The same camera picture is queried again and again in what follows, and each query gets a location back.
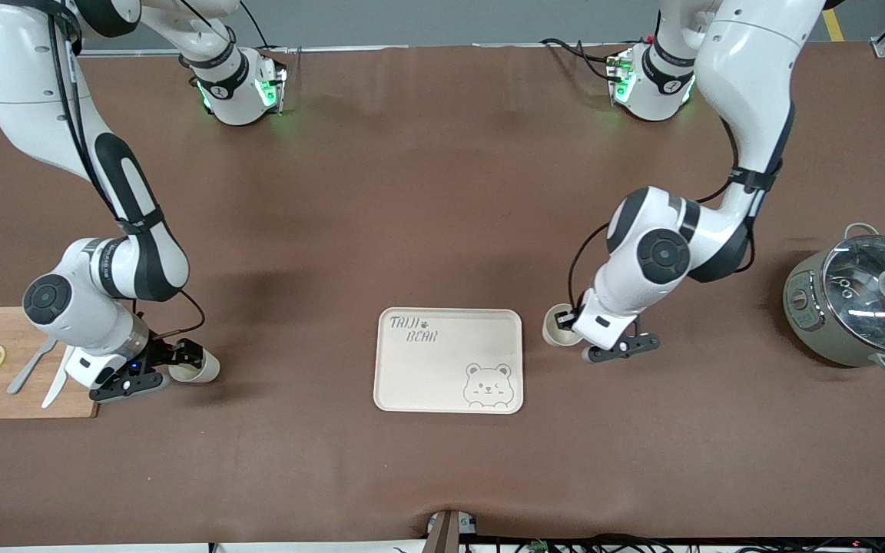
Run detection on table edge camera bracket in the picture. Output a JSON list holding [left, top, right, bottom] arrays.
[[426, 509, 479, 553]]

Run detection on glass pot lid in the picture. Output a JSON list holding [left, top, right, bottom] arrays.
[[822, 234, 885, 348]]

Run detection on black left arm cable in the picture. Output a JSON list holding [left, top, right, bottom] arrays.
[[568, 115, 789, 308]]

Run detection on white plastic cup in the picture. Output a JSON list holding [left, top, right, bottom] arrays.
[[168, 349, 221, 385], [542, 304, 583, 347]]

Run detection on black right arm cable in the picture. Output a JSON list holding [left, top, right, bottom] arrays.
[[51, 15, 206, 340]]

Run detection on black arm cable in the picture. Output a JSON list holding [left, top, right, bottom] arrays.
[[51, 15, 206, 340], [568, 115, 789, 308]]

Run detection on grey plastic knife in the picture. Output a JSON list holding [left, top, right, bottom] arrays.
[[7, 338, 58, 396]]

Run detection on white plastic knife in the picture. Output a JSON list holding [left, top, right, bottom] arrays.
[[41, 346, 75, 409]]

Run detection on black base cables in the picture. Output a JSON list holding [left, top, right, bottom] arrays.
[[541, 37, 620, 81]]

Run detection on grey-green electric cooking pot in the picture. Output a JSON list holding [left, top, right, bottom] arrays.
[[783, 223, 885, 376]]

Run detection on beige bear print tray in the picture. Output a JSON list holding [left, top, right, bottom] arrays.
[[373, 308, 525, 416]]

